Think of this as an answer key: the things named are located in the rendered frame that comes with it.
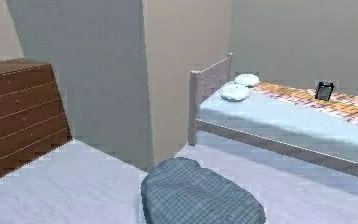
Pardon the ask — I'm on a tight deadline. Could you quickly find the brown wooden chest of drawers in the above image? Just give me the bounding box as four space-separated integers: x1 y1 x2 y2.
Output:
0 58 73 185

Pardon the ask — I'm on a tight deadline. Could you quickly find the wooden bed with blue sheet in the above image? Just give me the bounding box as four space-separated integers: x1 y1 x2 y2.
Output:
187 52 358 181

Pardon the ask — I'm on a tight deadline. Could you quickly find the white round pillow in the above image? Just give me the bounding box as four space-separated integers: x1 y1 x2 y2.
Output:
219 83 252 102
234 73 261 89

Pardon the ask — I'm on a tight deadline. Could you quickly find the orange patterned blanket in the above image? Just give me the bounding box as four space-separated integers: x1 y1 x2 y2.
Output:
253 81 358 128

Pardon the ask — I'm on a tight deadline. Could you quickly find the blue checked cushion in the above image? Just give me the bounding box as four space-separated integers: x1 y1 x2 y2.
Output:
140 157 267 224

